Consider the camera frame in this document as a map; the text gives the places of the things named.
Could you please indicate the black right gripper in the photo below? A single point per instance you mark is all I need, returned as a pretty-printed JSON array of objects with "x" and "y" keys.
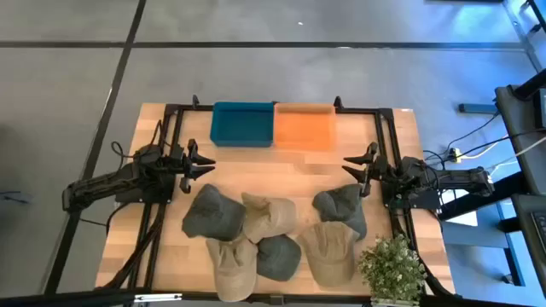
[{"x": 377, "y": 168}]

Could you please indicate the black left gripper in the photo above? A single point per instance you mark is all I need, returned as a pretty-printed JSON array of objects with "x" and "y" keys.
[{"x": 181, "y": 164}]

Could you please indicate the dark grey baseball cap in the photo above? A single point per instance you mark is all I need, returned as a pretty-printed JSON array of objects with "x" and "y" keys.
[
  {"x": 278, "y": 258},
  {"x": 213, "y": 217},
  {"x": 341, "y": 204}
]

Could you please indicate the beige baseball cap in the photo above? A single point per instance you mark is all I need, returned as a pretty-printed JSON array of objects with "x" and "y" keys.
[
  {"x": 273, "y": 217},
  {"x": 328, "y": 256},
  {"x": 234, "y": 273}
]

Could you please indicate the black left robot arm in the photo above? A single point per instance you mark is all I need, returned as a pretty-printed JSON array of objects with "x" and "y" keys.
[{"x": 98, "y": 185}]

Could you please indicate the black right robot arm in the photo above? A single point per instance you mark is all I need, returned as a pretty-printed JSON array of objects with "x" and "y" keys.
[{"x": 460, "y": 179}]

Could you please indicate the blue plastic bin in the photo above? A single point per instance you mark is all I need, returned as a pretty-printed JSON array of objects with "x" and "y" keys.
[{"x": 241, "y": 123}]

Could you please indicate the orange plastic bin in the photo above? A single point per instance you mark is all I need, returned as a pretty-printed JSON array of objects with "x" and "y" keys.
[{"x": 303, "y": 128}]

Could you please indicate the yellow white power strip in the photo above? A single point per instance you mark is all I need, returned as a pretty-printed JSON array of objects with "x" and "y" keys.
[{"x": 456, "y": 154}]

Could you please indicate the green artificial plant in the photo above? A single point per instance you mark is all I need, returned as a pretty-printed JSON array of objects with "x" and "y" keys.
[{"x": 392, "y": 268}]

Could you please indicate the black metal beam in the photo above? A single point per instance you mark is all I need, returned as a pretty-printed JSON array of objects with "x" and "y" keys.
[{"x": 482, "y": 198}]

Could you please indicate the blue metal bar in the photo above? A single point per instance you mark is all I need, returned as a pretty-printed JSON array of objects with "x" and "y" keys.
[{"x": 478, "y": 108}]

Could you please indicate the pale plant pot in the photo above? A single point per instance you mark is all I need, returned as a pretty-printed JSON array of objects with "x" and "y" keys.
[{"x": 394, "y": 303}]

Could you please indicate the black desk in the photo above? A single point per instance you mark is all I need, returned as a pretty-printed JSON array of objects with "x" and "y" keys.
[{"x": 518, "y": 128}]

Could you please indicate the black keyboard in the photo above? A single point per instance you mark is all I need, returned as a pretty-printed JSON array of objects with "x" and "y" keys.
[{"x": 538, "y": 230}]

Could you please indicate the black table frame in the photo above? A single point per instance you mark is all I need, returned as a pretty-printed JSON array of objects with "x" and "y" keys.
[{"x": 367, "y": 111}]

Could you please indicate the silver metal bracket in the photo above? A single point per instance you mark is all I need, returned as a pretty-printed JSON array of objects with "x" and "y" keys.
[{"x": 158, "y": 297}]

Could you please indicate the blue table leg frame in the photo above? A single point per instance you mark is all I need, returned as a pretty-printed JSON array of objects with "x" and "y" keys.
[{"x": 509, "y": 247}]

